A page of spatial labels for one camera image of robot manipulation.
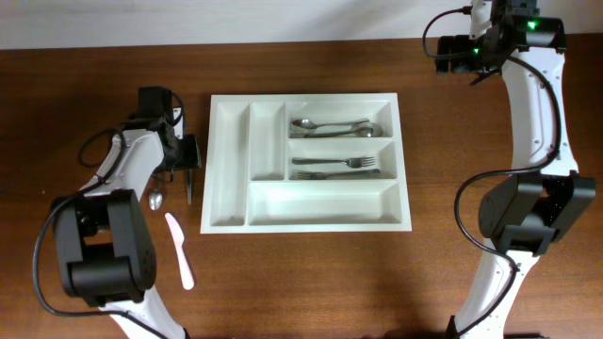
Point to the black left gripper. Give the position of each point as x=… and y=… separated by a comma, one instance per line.
x=191, y=157

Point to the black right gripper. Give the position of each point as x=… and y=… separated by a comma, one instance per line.
x=461, y=62

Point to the steel tablespoon long handle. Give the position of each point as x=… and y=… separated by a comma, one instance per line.
x=306, y=127

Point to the large steel fork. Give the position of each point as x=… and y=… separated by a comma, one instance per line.
x=335, y=175

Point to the small steel fork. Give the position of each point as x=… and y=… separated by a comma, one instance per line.
x=354, y=162

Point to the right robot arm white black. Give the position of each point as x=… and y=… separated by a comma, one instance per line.
x=542, y=195

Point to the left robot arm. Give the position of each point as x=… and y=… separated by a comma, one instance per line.
x=105, y=252

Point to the small steel measuring spoon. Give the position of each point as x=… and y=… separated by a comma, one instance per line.
x=188, y=174

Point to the small steel spoon left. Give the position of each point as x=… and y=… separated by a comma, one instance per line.
x=155, y=197

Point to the white plastic cutlery tray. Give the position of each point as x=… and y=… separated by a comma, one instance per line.
x=248, y=163

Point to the white plastic knife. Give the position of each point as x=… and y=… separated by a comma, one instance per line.
x=178, y=238

